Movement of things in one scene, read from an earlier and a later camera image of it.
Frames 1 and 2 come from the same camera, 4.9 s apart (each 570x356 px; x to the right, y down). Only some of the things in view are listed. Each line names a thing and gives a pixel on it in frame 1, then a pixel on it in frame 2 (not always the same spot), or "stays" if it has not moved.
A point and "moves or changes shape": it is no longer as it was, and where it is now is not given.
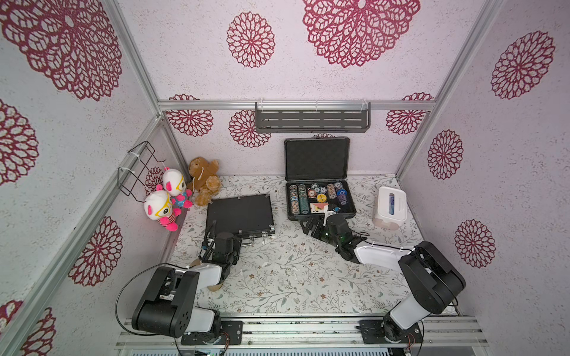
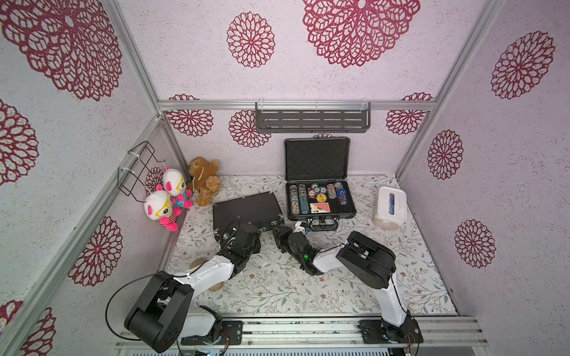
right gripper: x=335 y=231 → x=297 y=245
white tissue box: x=392 y=208 stays
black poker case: x=248 y=217 moves or changes shape
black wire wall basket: x=133 y=171 stays
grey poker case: x=316 y=177 stays
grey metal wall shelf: x=288 y=117 stays
